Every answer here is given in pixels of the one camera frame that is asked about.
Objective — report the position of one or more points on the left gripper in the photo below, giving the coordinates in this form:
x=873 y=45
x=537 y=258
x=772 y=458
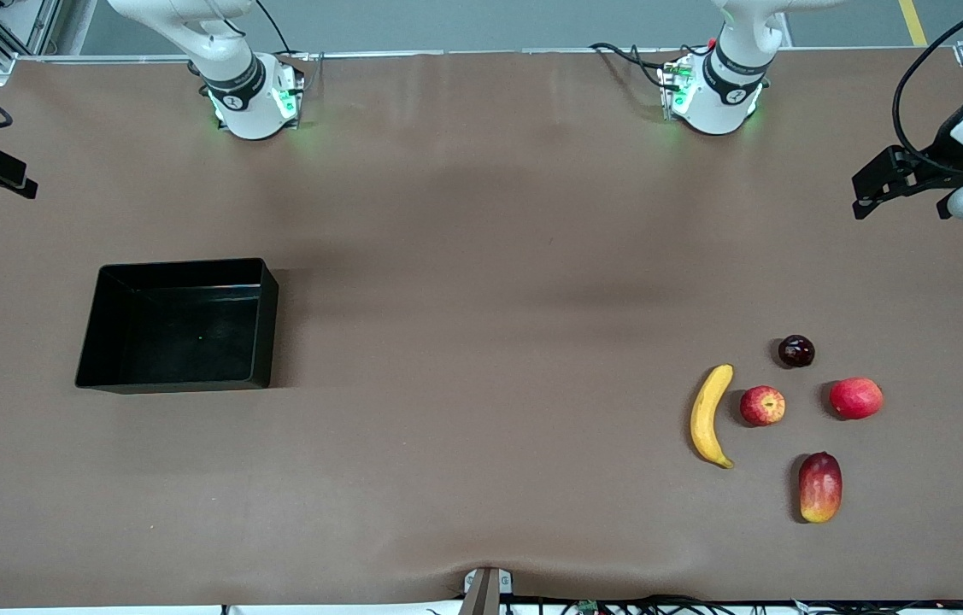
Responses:
x=948 y=150

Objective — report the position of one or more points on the black plastic box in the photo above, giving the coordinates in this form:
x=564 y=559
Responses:
x=178 y=329

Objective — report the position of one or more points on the small red yellow apple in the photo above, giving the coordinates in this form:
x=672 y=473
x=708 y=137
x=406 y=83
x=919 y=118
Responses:
x=763 y=406

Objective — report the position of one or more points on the yellow banana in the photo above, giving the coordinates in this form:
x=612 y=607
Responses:
x=706 y=418

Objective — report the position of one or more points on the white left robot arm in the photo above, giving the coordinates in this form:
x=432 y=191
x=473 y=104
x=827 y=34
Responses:
x=729 y=85

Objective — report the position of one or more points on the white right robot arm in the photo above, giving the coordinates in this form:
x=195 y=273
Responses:
x=242 y=94

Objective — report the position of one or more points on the dark purple plum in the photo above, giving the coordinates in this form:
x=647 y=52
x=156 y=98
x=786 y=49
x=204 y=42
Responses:
x=796 y=351

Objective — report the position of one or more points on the red peach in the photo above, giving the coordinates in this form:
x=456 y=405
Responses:
x=856 y=398

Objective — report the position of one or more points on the red yellow mango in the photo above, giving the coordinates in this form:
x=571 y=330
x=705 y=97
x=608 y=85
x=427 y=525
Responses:
x=820 y=489

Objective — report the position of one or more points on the small green circuit board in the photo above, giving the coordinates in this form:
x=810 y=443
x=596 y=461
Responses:
x=589 y=607

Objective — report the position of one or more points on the front camera stand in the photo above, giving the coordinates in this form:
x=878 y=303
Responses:
x=483 y=594

